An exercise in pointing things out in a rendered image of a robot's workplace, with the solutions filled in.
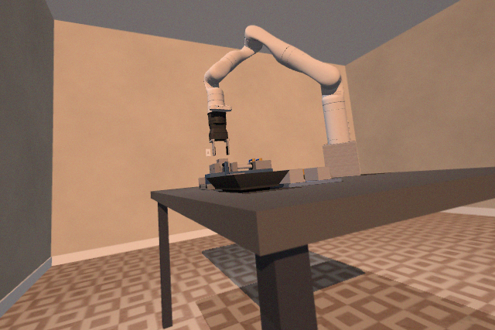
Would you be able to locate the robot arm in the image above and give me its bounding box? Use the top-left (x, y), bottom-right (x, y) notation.
top-left (204, 26), bottom-right (351, 145)

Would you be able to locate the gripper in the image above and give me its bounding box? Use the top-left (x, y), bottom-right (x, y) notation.
top-left (207, 100), bottom-right (231, 155)

